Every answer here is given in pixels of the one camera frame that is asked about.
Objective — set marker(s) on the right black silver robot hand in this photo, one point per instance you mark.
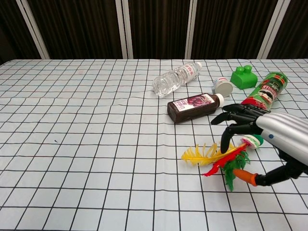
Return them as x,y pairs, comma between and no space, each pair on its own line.
281,130

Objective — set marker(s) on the colourful feather shuttlecock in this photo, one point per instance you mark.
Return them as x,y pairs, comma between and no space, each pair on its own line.
199,158

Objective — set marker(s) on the green Pringles can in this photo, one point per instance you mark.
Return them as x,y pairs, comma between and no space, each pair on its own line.
265,92

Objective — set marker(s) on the green toy building block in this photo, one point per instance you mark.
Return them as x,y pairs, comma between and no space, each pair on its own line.
243,79

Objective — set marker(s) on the small white jar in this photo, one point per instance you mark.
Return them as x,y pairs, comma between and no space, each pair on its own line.
223,87

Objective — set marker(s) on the dark grape juice bottle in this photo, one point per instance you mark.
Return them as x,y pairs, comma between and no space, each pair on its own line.
190,108

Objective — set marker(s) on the clear plastic water bottle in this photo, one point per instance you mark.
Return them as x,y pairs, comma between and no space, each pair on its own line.
172,80

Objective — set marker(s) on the white black grid tablecloth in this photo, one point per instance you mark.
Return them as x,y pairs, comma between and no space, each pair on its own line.
96,144

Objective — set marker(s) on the white aluminium partition post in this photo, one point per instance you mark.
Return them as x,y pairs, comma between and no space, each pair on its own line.
32,29
269,29
191,29

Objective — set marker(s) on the double white partition post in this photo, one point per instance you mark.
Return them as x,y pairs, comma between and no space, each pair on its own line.
121,29

